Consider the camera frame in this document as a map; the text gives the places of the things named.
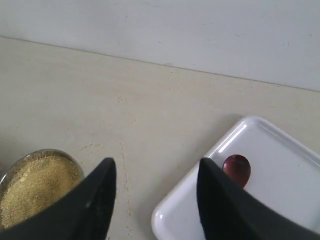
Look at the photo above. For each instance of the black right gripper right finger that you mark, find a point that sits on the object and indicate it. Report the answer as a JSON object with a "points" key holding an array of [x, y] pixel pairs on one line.
{"points": [[228, 212]]}

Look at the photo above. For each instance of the dark red wooden spoon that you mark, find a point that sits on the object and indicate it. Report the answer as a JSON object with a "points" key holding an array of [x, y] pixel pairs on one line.
{"points": [[238, 168]]}

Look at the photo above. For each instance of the white rectangular plastic tray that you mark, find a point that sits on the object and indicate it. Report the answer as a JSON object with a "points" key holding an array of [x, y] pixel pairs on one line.
{"points": [[285, 176]]}

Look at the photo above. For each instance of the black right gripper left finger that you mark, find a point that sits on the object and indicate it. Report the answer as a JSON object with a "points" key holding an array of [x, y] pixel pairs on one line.
{"points": [[85, 213]]}

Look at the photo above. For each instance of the steel bowl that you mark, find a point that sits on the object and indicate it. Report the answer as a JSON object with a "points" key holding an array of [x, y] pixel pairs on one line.
{"points": [[15, 162]]}

